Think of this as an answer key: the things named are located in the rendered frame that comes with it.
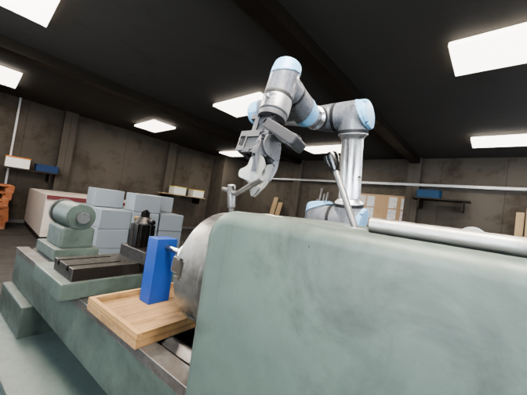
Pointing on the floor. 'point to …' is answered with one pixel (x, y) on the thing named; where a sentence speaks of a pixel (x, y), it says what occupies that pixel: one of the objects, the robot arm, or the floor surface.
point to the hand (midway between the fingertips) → (256, 191)
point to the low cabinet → (36, 226)
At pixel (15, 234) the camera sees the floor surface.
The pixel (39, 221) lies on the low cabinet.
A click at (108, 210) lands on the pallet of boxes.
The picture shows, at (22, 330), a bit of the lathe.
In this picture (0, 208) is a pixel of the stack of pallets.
